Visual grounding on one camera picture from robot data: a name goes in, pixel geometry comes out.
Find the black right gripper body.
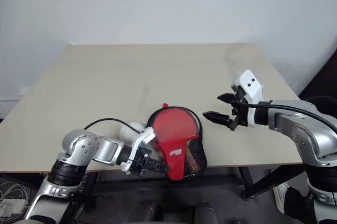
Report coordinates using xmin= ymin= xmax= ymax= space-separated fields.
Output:
xmin=230 ymin=85 xmax=250 ymax=131

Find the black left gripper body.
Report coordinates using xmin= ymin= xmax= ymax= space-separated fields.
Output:
xmin=131 ymin=147 xmax=153 ymax=178

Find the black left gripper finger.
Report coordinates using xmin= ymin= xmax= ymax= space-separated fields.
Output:
xmin=147 ymin=157 xmax=171 ymax=170
xmin=146 ymin=165 xmax=172 ymax=175

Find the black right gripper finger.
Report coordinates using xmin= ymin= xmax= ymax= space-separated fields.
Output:
xmin=202 ymin=111 xmax=235 ymax=131
xmin=217 ymin=92 xmax=237 ymax=105

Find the red black mesh paddle case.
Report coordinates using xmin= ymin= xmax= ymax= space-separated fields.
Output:
xmin=146 ymin=102 xmax=209 ymax=182

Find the red table tennis paddle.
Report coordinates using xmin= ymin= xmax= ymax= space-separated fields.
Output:
xmin=152 ymin=108 xmax=205 ymax=179

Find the dark rounded shape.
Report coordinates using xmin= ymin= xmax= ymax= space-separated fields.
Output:
xmin=194 ymin=200 xmax=220 ymax=224

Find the black chair back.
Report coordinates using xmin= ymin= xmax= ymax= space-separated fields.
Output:
xmin=301 ymin=95 xmax=337 ymax=122

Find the white sneaker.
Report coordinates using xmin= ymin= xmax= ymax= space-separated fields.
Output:
xmin=273 ymin=181 xmax=291 ymax=216

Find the black trouser leg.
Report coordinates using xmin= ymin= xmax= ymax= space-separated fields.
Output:
xmin=284 ymin=186 xmax=312 ymax=224

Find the grey box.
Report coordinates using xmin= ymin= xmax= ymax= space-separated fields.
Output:
xmin=0 ymin=199 xmax=29 ymax=216

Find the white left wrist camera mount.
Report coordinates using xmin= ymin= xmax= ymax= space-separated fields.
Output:
xmin=122 ymin=126 xmax=156 ymax=176

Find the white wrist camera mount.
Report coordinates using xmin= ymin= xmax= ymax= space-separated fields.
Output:
xmin=122 ymin=126 xmax=156 ymax=176
xmin=231 ymin=69 xmax=264 ymax=128

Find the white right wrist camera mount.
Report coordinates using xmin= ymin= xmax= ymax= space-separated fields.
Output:
xmin=231 ymin=69 xmax=264 ymax=128

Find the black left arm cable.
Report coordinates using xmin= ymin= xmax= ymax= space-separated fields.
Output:
xmin=83 ymin=118 xmax=144 ymax=133

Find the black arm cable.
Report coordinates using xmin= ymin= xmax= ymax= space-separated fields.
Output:
xmin=233 ymin=102 xmax=337 ymax=130
xmin=83 ymin=118 xmax=144 ymax=133

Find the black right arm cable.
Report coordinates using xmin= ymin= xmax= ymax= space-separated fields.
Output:
xmin=233 ymin=102 xmax=337 ymax=130

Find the black table frame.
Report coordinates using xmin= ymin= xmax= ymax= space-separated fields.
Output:
xmin=84 ymin=165 xmax=308 ymax=201

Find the white cable bundle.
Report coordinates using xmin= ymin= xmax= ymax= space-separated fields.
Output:
xmin=0 ymin=178 xmax=28 ymax=203

